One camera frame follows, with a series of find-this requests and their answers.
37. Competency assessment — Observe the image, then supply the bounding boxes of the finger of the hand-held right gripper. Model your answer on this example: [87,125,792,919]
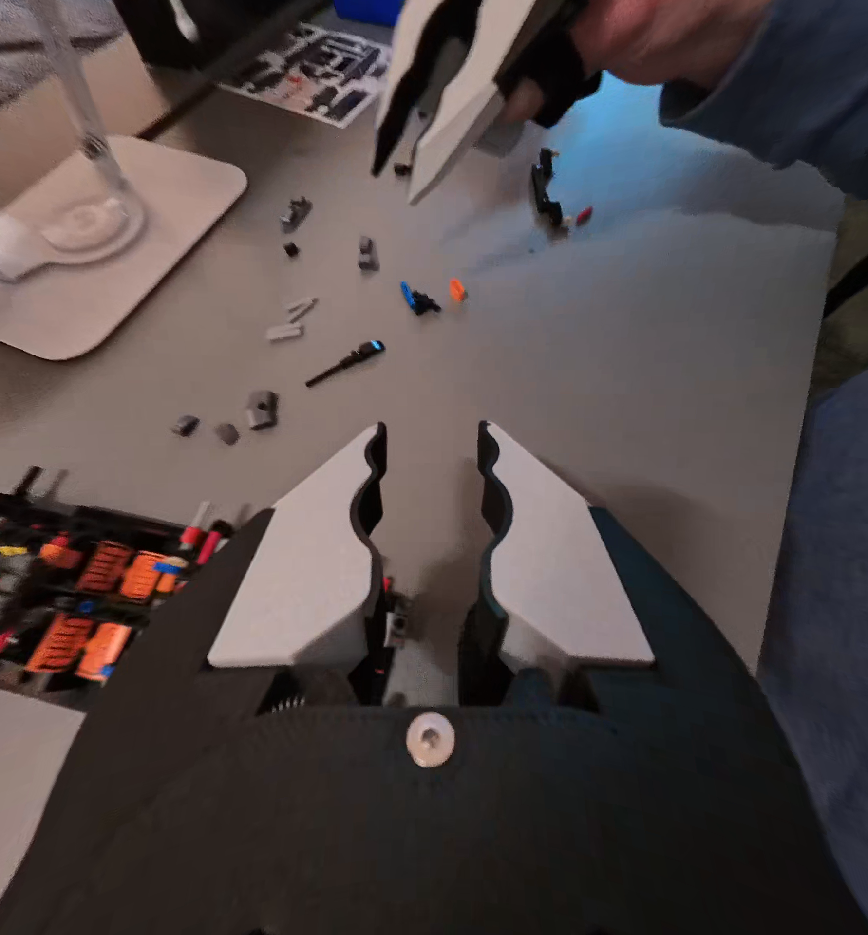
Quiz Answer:
[370,0,482,178]
[407,0,548,206]

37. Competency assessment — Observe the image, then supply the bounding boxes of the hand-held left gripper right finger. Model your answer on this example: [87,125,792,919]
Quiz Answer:
[457,421,656,707]

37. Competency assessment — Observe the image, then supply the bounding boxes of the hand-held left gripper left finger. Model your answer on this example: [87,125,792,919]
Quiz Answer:
[208,422,390,707]

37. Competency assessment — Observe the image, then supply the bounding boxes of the lego car chassis model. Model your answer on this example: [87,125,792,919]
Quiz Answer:
[0,464,415,706]

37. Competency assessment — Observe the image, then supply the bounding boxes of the lego sticker sheet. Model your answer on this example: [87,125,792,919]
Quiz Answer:
[218,22,395,131]

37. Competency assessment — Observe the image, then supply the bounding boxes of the black lego beam tan pins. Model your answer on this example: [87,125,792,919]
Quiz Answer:
[529,148,570,235]

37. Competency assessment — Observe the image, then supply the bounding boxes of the black lego axle blue end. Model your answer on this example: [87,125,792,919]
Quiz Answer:
[304,339,389,390]

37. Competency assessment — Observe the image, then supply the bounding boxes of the person's right hand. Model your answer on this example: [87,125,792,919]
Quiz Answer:
[571,0,771,92]

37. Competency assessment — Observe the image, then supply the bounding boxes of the blue plastic bin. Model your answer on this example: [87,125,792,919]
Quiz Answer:
[332,0,406,26]

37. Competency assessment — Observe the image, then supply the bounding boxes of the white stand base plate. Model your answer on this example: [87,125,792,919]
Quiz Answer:
[0,0,248,362]

